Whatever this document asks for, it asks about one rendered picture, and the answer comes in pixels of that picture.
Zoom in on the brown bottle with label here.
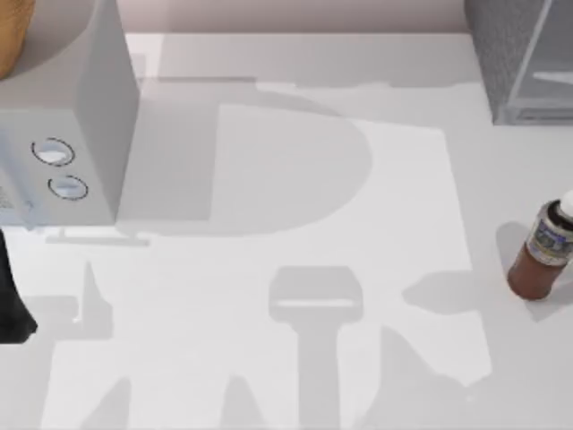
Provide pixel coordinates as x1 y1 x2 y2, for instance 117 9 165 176
507 189 573 301

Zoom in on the pale microwave oven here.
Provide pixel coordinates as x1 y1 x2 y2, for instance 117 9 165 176
0 0 141 230

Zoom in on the wooden object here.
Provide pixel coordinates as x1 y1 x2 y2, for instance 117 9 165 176
0 0 37 82

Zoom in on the grey cabinet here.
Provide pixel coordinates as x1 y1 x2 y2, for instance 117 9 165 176
463 0 573 127

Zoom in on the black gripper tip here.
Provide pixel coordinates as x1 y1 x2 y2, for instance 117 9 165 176
0 228 38 346

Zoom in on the round microwave knob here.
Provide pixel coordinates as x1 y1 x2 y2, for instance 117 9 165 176
47 174 90 201
30 137 76 168

